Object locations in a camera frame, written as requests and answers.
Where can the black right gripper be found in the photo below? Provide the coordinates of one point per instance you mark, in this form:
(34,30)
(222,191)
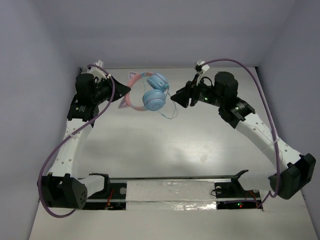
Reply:
(183,95)

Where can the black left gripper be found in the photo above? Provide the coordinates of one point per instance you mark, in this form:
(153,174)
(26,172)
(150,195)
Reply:
(111,88)

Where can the pink blue cat-ear headphones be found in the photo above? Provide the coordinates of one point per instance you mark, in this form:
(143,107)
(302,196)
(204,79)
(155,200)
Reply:
(153,100)

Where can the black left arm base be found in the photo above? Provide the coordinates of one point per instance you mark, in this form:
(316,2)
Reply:
(102,194)

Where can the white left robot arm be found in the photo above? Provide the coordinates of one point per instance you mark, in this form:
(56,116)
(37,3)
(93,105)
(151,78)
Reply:
(61,187)

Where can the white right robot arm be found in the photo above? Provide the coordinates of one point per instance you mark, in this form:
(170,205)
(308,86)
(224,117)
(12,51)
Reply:
(293,169)

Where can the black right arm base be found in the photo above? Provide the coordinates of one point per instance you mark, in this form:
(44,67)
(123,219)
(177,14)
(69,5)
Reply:
(231,195)

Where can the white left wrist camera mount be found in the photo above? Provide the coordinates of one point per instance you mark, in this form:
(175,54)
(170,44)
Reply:
(97,70)

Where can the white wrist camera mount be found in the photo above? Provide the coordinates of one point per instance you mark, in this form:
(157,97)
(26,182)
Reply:
(97,70)
(201,68)

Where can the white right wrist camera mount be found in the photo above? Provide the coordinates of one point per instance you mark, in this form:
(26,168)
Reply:
(201,68)

